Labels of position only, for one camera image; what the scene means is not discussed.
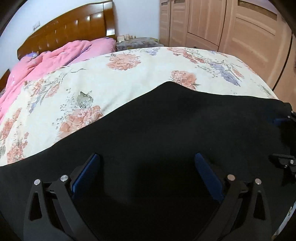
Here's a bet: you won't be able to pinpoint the floral covered nightstand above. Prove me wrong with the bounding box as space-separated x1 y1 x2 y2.
116 38 164 51

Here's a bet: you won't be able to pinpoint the brown wooden headboard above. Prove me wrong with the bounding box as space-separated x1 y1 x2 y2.
17 1 116 60

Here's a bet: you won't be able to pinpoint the pink duvet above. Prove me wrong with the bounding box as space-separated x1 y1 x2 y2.
1 37 116 117

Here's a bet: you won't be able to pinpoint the floral cream quilt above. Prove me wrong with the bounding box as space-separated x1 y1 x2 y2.
1 47 275 166

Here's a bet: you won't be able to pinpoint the wall power socket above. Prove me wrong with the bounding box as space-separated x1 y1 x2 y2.
33 21 40 31

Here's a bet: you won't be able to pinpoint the black pants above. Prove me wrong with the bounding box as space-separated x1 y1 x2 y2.
1 82 295 240

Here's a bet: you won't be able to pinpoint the light wooden wardrobe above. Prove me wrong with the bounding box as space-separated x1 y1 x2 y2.
159 0 295 104

